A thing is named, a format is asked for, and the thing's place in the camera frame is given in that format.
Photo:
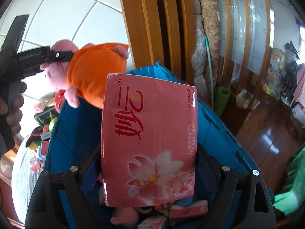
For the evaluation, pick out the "red bear mini suitcase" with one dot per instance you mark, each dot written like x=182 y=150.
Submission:
x=59 y=98

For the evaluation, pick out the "pink flower tissue pack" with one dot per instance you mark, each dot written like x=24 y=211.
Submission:
x=148 y=141

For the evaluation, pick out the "dark red knit hat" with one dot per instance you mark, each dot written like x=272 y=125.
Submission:
x=35 y=138

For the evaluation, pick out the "green plush toy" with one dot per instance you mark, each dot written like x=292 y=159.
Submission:
x=52 y=123

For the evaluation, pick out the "orange dress pig plush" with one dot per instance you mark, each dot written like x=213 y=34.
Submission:
x=85 y=75

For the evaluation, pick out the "rolled patterned carpet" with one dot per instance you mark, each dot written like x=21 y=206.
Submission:
x=205 y=59

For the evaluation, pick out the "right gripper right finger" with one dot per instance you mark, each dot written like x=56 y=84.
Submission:
x=235 y=199

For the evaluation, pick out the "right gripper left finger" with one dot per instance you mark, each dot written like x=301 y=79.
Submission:
x=46 y=209

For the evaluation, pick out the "person left hand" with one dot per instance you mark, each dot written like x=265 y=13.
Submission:
x=13 y=112

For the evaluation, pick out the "black gift box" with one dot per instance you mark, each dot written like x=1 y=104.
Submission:
x=45 y=117

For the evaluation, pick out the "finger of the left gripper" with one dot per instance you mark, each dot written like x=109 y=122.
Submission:
x=60 y=56

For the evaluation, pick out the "green dress pig plush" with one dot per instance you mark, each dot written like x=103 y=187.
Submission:
x=127 y=217

